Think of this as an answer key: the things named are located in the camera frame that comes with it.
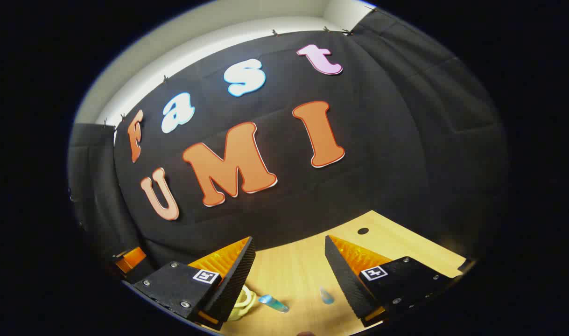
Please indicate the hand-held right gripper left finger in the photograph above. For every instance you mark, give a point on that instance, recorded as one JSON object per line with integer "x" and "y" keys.
{"x": 235, "y": 275}

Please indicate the blue skin care bottle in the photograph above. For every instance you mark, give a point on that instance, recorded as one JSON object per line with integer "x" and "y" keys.
{"x": 273, "y": 303}

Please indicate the black backdrop cloth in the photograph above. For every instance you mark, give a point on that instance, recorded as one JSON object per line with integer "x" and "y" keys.
{"x": 382, "y": 140}

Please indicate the pale blue skin care tube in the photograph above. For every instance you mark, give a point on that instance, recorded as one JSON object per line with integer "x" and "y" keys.
{"x": 326, "y": 295}

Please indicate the yellow and grey suitcase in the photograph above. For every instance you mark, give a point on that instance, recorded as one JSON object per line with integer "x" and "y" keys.
{"x": 247, "y": 301}

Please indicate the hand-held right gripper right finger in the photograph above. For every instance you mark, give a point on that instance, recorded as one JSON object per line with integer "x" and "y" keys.
{"x": 345, "y": 275}

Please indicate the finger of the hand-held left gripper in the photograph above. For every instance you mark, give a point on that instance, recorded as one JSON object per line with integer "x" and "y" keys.
{"x": 131, "y": 259}

